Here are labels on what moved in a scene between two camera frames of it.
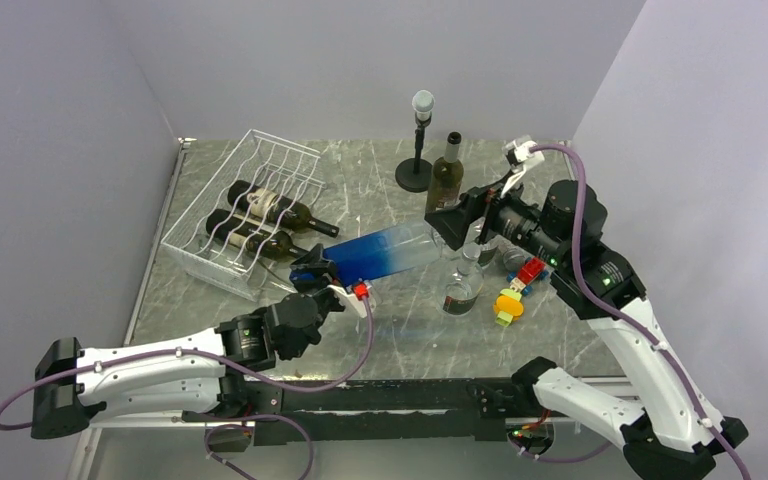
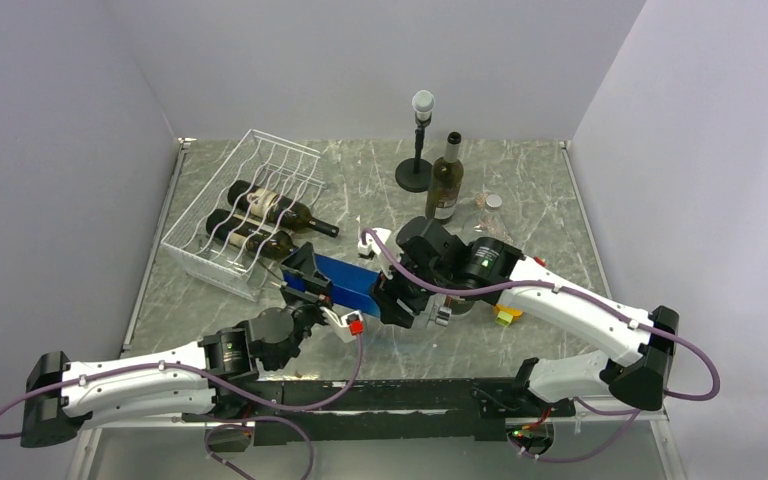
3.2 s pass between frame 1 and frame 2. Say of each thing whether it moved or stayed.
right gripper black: moved
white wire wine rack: stayed
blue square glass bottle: moved
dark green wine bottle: stayed
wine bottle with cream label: stayed
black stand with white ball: stayed
